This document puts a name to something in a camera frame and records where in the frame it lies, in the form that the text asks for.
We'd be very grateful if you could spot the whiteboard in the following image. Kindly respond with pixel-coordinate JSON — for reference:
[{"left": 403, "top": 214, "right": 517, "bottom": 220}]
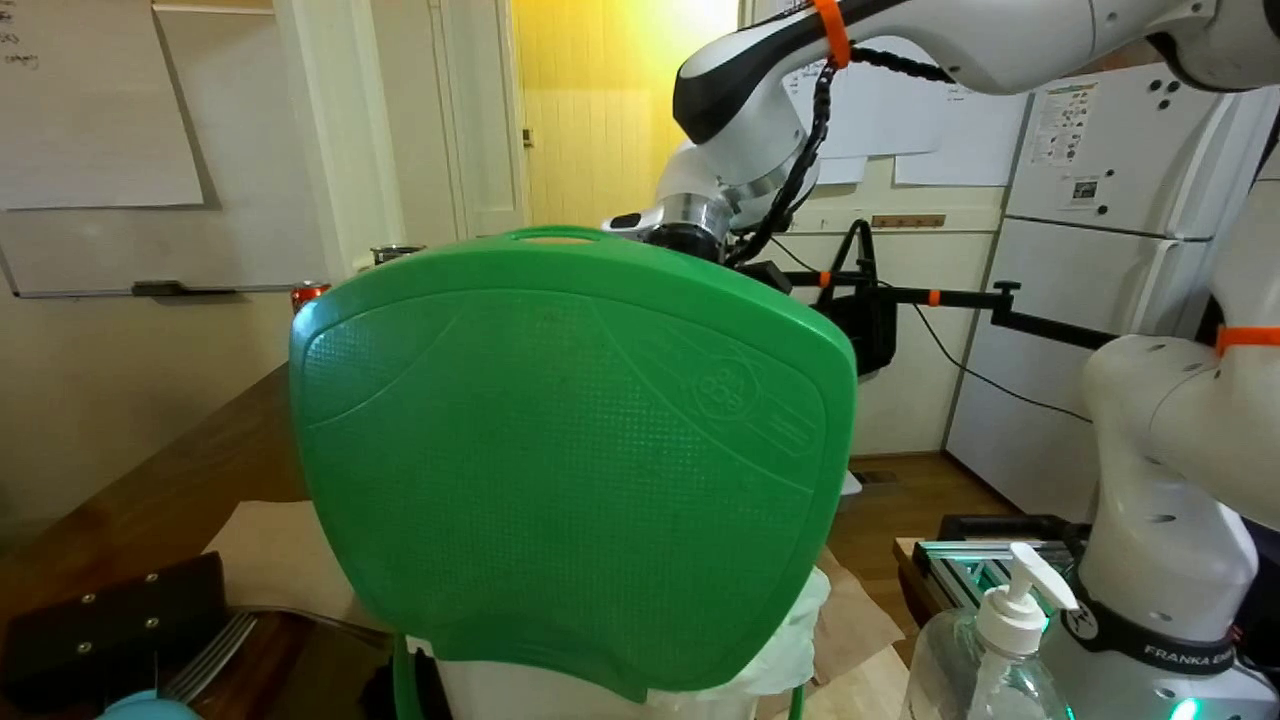
[{"left": 0, "top": 0, "right": 205, "bottom": 210}]

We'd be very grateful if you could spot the black box on table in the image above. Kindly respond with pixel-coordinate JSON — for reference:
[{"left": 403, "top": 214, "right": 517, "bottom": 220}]
[{"left": 0, "top": 554, "right": 228, "bottom": 711}]

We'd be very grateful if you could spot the hand sanitizer pump bottle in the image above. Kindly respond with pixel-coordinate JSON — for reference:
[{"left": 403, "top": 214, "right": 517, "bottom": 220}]
[{"left": 904, "top": 539, "right": 1079, "bottom": 720}]

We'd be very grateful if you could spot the white bin with liner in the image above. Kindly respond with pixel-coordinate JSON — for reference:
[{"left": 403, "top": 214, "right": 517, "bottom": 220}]
[{"left": 441, "top": 567, "right": 834, "bottom": 720}]

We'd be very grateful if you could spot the white refrigerator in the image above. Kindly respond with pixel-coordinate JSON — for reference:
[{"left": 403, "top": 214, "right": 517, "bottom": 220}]
[{"left": 946, "top": 66, "right": 1276, "bottom": 521}]

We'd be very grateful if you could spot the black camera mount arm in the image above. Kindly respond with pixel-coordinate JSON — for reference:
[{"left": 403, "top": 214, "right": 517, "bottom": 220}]
[{"left": 786, "top": 220, "right": 1108, "bottom": 377}]

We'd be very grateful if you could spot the aluminium frame stand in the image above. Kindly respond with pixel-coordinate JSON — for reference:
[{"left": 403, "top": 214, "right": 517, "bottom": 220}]
[{"left": 894, "top": 513, "right": 1096, "bottom": 625}]

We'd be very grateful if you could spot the brown paper sheet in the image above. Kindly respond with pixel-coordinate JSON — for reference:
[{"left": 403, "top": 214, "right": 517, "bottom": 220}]
[{"left": 207, "top": 502, "right": 907, "bottom": 720}]

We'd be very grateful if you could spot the green bin lid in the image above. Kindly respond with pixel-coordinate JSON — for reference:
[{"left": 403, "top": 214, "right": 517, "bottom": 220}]
[{"left": 289, "top": 228, "right": 855, "bottom": 679}]

